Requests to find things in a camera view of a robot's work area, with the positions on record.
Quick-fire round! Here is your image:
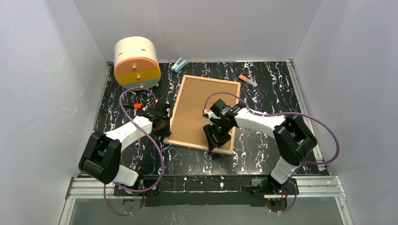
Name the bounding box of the white wooden picture frame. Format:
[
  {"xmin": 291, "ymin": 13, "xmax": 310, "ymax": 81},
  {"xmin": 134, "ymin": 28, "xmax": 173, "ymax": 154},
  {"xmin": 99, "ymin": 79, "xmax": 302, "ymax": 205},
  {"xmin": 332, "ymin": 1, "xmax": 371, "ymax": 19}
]
[{"xmin": 163, "ymin": 74, "xmax": 242, "ymax": 156}]

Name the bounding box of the brown cardboard backing board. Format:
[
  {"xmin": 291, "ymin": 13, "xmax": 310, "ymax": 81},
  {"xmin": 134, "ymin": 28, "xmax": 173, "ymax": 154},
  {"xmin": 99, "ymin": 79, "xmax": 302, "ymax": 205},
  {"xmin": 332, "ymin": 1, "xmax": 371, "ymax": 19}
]
[{"xmin": 168, "ymin": 77, "xmax": 238, "ymax": 152}]

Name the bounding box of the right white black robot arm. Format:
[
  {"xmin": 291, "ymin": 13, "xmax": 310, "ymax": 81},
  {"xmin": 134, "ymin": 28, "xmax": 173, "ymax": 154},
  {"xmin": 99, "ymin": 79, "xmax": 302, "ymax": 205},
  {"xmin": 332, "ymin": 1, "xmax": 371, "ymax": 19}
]
[{"xmin": 203, "ymin": 99, "xmax": 318, "ymax": 195}]

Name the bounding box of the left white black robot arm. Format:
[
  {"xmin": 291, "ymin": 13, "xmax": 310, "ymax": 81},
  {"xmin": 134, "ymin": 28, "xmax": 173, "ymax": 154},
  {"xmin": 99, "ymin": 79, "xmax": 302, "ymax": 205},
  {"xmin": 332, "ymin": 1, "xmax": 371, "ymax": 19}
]
[{"xmin": 78, "ymin": 101, "xmax": 172, "ymax": 193}]

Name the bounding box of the black orange marker pen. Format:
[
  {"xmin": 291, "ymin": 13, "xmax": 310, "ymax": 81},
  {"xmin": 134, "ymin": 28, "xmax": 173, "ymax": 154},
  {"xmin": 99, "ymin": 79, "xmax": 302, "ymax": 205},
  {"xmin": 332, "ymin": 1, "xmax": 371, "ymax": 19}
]
[{"xmin": 122, "ymin": 103, "xmax": 142, "ymax": 109}]

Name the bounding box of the grey orange marker pen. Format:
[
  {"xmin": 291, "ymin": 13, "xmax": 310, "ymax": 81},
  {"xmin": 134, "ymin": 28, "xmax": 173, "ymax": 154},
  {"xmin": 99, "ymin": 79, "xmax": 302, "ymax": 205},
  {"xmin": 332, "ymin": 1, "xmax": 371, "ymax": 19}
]
[{"xmin": 238, "ymin": 74, "xmax": 258, "ymax": 87}]

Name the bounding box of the small light blue clip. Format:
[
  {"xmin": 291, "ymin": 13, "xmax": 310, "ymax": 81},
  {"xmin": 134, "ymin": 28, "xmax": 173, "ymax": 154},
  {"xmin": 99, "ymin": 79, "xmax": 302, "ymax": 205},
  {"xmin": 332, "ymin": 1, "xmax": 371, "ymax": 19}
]
[{"xmin": 171, "ymin": 58, "xmax": 188, "ymax": 73}]

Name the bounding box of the round cream drawer box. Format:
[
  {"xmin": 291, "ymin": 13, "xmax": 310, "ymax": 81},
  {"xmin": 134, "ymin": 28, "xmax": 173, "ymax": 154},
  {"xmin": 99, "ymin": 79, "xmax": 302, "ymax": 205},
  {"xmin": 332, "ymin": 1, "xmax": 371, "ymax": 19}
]
[{"xmin": 114, "ymin": 36, "xmax": 161, "ymax": 89}]

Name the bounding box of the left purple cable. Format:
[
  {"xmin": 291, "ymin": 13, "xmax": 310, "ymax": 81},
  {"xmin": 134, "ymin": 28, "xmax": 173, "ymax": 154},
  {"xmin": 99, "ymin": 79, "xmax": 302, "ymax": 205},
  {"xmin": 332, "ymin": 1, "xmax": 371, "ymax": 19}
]
[{"xmin": 103, "ymin": 87, "xmax": 165, "ymax": 217}]

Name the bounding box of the purple cable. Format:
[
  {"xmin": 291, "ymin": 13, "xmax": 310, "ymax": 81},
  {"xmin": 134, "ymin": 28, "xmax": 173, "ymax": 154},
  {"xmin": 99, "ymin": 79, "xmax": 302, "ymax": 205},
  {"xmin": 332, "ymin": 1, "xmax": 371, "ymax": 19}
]
[
  {"xmin": 202, "ymin": 92, "xmax": 340, "ymax": 215},
  {"xmin": 103, "ymin": 87, "xmax": 165, "ymax": 217}
]

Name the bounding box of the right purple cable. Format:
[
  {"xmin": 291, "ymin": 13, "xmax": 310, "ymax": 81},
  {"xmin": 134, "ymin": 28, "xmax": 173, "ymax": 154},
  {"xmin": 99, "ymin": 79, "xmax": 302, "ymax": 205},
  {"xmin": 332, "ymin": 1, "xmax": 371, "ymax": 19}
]
[{"xmin": 202, "ymin": 92, "xmax": 340, "ymax": 215}]

